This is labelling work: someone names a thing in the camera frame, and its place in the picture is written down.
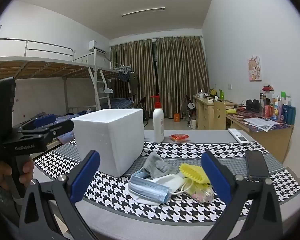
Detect cartoon wall poster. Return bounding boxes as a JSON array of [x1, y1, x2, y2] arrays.
[[247, 55, 262, 82]]

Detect white metal bunk bed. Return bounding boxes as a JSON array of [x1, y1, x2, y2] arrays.
[[0, 25, 113, 120], [109, 59, 135, 110]]

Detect white face mask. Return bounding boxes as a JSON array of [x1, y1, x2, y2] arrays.
[[151, 174, 193, 195]]

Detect brown curtain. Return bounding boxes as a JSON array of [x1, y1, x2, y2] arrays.
[[110, 41, 157, 117], [156, 36, 210, 118]]

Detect white foam box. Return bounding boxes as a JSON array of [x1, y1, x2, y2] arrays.
[[71, 109, 145, 177]]

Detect printed paper sheets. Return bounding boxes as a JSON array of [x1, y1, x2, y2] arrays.
[[244, 117, 280, 132]]

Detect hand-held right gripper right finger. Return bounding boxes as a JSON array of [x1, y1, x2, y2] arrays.
[[201, 151, 283, 240]]

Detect wooden smiley chair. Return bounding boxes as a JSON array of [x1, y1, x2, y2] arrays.
[[214, 100, 227, 130]]

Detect person's left forearm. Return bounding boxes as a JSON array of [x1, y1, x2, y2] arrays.
[[0, 176, 22, 230]]

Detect yellow silicone brush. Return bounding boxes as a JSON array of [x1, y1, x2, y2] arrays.
[[179, 163, 210, 184]]

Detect person's left hand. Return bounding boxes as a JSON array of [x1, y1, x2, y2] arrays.
[[0, 157, 35, 193]]

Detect black folding chair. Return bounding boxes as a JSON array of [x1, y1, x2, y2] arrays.
[[135, 97, 149, 127]]

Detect steel thermos bottle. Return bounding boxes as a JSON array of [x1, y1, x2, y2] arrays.
[[259, 92, 267, 113]]

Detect grey sock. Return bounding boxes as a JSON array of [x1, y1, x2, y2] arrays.
[[141, 152, 179, 179]]

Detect white clothes hanger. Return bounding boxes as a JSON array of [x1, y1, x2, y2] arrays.
[[100, 81, 113, 93]]

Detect wooden desk with drawers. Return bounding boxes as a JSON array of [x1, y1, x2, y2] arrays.
[[192, 95, 227, 130]]

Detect hanging dark green shirt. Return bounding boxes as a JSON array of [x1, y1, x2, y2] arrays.
[[129, 72, 140, 98]]

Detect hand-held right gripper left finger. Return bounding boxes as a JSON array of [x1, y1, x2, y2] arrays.
[[19, 150, 101, 240]]

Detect blue face mask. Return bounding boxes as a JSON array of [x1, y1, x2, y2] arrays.
[[128, 169, 171, 203]]

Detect ceiling tube light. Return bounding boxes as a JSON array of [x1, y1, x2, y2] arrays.
[[122, 7, 165, 17]]

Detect red snack packet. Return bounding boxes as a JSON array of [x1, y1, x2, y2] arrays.
[[169, 133, 190, 143]]

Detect white remote control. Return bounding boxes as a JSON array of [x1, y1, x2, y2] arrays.
[[227, 128, 250, 145]]

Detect wooden desk with printed mat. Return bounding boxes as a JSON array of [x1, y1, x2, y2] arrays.
[[226, 105, 294, 163]]

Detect white air conditioner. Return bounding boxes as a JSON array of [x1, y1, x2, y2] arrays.
[[89, 40, 107, 53]]

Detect row of toiletry bottles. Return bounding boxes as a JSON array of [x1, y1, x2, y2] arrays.
[[264, 91, 297, 125]]

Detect white pump lotion bottle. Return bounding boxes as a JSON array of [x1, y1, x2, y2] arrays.
[[150, 95, 165, 143]]

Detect black smartphone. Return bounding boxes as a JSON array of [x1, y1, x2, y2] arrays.
[[245, 150, 270, 180]]

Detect black headphones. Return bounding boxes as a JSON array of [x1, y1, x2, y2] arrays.
[[245, 99, 260, 113]]

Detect green plastic bag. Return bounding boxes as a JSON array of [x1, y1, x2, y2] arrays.
[[182, 179, 214, 203]]

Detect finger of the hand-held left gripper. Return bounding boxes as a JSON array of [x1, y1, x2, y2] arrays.
[[13, 114, 57, 131], [22, 120, 75, 138]]

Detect blue plaid mattress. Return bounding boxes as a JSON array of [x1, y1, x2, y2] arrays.
[[111, 97, 135, 108]]

